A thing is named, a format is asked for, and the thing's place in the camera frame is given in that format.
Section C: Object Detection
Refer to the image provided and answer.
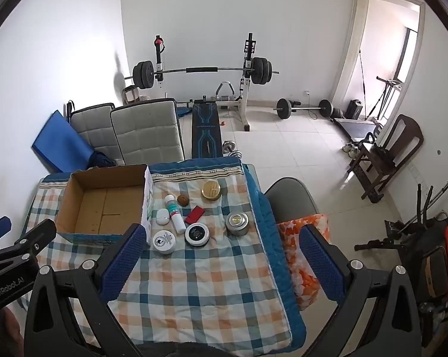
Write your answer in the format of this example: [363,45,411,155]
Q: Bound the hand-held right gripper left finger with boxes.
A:
[23,223,148,357]

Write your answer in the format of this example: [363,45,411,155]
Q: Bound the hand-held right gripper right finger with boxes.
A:
[299,224,424,357]

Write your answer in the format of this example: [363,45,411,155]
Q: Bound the white cream jar printed lid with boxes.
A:
[152,229,177,256]

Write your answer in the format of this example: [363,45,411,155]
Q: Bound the white tube bottle teal label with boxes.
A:
[164,194,188,235]

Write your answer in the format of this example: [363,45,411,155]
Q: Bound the white jar with black lid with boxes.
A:
[184,223,210,247]

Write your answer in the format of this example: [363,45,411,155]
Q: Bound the small red box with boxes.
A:
[184,206,205,225]

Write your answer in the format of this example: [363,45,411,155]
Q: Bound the silver jar with gold top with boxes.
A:
[224,212,251,237]

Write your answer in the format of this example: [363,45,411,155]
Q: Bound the round gold tin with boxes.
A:
[201,180,222,202]

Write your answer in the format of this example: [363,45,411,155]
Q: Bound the orange white patterned bag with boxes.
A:
[276,214,331,311]

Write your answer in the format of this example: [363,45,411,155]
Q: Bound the grey plastic chair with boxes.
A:
[264,176,331,224]

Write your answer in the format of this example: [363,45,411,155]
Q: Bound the black metal exercise machine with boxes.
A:
[353,173,448,264]

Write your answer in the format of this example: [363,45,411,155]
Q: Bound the plaid blanket with blue border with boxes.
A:
[8,156,308,347]

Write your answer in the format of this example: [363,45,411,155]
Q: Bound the blue cloth bag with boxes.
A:
[88,150,115,168]

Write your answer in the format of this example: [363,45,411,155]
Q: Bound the tan and black bag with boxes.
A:
[420,247,448,300]

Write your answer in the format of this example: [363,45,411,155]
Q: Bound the grey quilted chair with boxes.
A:
[110,98,186,167]
[70,103,117,159]

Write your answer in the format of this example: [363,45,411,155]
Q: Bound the black treadmill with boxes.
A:
[333,76,403,139]

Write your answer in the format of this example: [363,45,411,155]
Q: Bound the black and blue weight bench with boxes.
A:
[191,98,225,161]

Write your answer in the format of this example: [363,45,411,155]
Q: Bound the dark wooden chair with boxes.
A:
[348,114,425,204]

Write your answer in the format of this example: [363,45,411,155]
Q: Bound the black speaker box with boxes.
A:
[348,99,364,120]

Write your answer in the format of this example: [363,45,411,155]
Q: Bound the short barbell with black plates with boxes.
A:
[275,97,334,120]

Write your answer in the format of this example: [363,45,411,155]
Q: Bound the white squat rack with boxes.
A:
[153,32,257,133]

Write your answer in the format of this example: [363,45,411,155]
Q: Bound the long barbell with black plates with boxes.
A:
[124,57,280,90]

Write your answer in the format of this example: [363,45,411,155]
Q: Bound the white door frame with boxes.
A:
[331,0,427,102]

